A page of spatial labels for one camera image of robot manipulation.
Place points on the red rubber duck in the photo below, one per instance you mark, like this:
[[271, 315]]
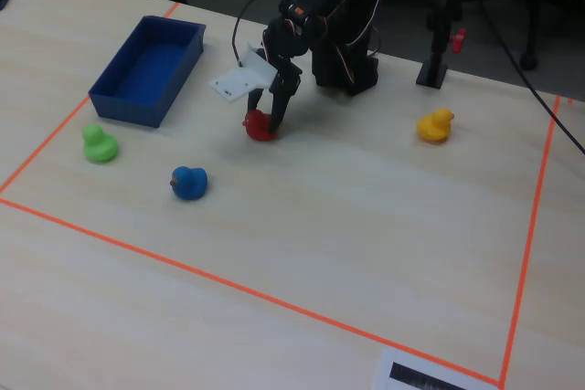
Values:
[[257, 129]]

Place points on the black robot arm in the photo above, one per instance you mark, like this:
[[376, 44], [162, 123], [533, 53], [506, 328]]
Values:
[[343, 49]]

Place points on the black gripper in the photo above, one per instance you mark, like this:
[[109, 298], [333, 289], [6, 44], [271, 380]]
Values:
[[284, 76]]

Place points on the red stand knob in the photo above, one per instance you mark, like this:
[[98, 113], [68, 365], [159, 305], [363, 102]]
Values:
[[458, 40]]

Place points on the black office chair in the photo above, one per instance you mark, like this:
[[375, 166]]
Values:
[[532, 6]]

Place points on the white paper with black bar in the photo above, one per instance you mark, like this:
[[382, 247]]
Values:
[[384, 372]]

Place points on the orange tape strip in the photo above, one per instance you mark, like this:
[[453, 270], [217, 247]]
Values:
[[256, 291], [50, 145], [532, 225]]

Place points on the blue plastic box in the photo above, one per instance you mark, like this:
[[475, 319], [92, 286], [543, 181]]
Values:
[[146, 75]]

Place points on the yellow rubber duck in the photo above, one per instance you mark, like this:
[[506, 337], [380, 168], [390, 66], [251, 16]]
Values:
[[434, 127]]

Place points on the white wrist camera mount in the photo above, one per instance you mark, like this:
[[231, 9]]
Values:
[[240, 78]]

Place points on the blue rubber duck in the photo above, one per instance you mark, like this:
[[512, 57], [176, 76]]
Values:
[[189, 184]]

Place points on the green rubber duck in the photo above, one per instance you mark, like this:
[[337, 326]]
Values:
[[98, 145]]

